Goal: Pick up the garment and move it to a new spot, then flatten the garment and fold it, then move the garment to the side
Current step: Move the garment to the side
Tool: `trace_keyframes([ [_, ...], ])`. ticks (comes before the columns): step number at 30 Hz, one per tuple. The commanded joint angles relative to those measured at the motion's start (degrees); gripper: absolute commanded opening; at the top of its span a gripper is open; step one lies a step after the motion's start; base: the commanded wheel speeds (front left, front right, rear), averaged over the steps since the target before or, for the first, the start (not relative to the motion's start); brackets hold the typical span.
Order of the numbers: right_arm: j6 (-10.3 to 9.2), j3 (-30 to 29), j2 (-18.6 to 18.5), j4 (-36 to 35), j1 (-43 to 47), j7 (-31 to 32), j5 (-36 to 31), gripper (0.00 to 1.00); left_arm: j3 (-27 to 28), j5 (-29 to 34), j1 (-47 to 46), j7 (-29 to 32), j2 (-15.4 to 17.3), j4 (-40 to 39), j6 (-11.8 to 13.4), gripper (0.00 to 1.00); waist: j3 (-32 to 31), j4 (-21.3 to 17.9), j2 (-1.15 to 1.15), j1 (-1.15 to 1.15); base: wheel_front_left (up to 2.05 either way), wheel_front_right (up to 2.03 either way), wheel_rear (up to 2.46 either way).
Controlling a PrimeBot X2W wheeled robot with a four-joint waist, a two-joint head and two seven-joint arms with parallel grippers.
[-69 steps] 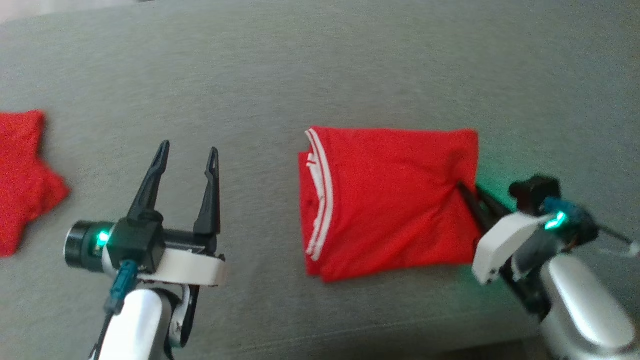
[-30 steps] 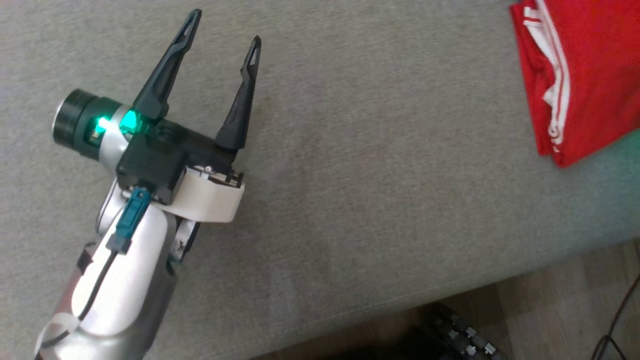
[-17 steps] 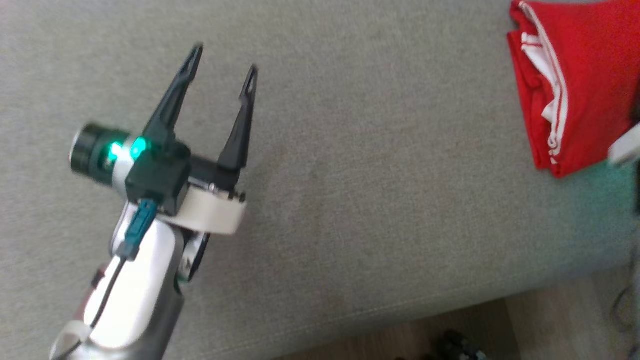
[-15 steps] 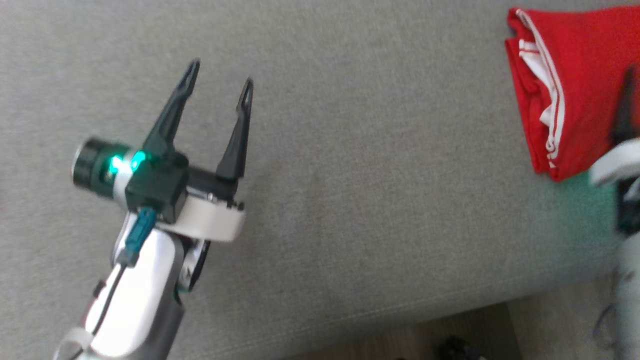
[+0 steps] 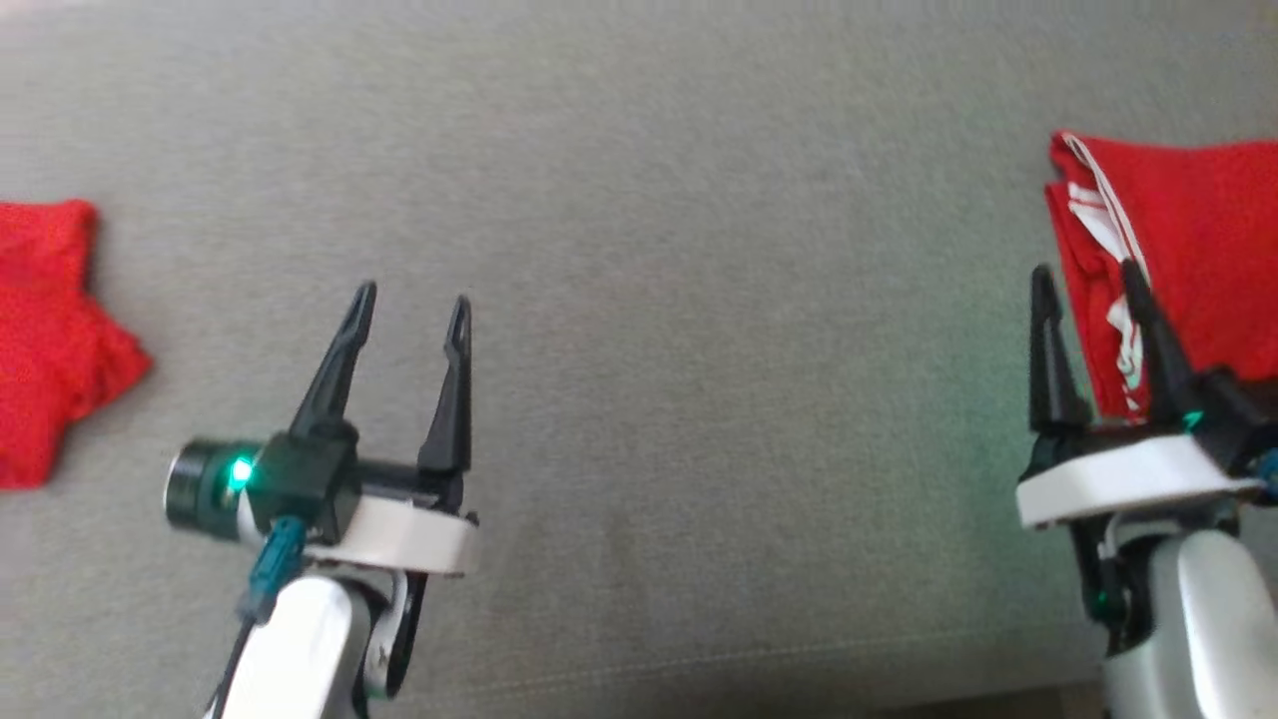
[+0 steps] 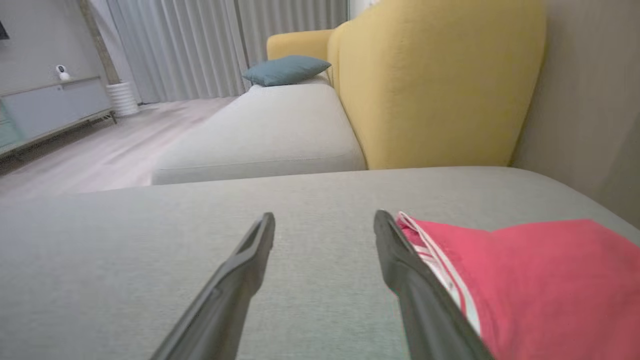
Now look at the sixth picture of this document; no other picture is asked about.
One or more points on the pale green television cabinet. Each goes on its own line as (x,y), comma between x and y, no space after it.
(55,110)

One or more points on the sheer white curtain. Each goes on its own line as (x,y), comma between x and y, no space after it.
(180,50)

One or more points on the small white security camera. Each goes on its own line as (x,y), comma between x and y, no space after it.
(63,73)

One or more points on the white ribbed plant pot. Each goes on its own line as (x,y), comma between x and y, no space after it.
(122,99)

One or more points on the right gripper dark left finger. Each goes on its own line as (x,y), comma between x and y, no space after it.
(225,300)

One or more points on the brown plant trunk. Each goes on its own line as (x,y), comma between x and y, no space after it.
(100,45)

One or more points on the yellow sofa armrest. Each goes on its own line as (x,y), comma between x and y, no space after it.
(297,44)

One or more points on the small grey sofa seat cushion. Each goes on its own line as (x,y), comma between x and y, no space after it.
(270,130)

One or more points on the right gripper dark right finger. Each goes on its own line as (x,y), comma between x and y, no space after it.
(425,310)

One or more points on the yellow sofa backrest cushion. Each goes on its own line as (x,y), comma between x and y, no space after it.
(435,90)

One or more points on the large grey sofa seat cushion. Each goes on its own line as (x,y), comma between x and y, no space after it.
(150,260)

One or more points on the grey curtain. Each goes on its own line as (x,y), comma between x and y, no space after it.
(290,17)

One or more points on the blue throw pillow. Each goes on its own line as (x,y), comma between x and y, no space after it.
(285,70)

